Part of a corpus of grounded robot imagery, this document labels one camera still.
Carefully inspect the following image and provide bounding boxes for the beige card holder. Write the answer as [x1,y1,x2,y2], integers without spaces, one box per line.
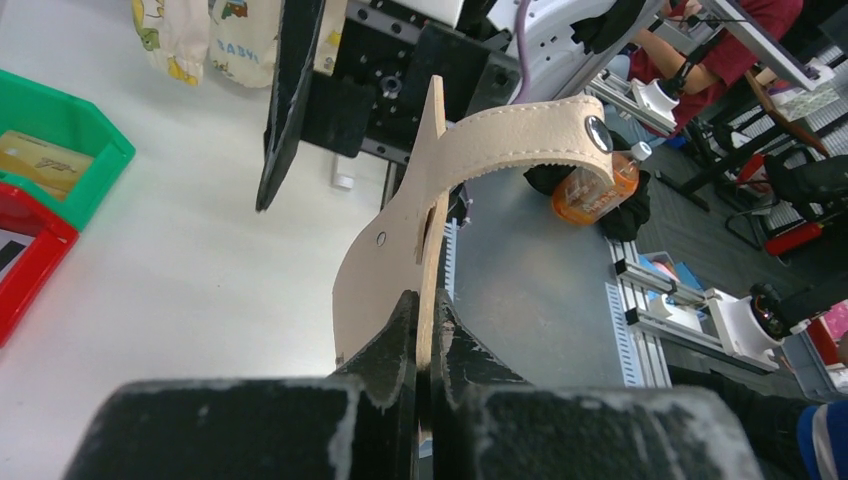
[332,75,613,368]

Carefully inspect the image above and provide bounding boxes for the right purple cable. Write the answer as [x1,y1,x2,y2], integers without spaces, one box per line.
[513,0,534,69]

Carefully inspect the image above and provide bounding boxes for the dinosaur print cloth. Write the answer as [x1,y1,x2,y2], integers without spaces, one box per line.
[129,0,349,89]

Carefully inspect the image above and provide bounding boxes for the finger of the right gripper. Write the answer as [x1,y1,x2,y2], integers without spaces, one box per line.
[255,0,325,212]

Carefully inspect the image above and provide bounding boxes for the gold card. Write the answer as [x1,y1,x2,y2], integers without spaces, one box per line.
[1,130,94,201]

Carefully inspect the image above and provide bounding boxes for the white cable tray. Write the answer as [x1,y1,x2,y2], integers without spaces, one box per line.
[442,218,459,299]

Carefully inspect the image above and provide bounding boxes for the white cards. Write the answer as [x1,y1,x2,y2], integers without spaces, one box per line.
[0,230,34,278]

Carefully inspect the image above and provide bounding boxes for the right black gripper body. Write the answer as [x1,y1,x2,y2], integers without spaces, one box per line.
[301,1,520,165]

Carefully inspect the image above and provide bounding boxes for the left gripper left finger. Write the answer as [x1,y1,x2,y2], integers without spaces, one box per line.
[65,291,419,479]

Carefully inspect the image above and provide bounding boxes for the orange bottle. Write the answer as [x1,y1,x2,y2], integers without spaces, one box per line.
[551,142,653,226]

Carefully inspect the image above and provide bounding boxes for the green plastic bin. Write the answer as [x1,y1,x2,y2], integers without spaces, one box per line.
[1,70,136,231]

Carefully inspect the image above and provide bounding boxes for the person in red shirt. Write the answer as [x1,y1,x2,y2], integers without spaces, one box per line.
[607,0,804,145]

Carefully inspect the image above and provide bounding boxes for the red plastic bin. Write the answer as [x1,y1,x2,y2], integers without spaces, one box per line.
[1,183,79,345]

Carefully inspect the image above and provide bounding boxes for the black cloth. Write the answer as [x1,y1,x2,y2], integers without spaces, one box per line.
[524,132,651,242]

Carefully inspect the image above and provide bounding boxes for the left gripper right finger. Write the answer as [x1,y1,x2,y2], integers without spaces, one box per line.
[430,290,762,479]

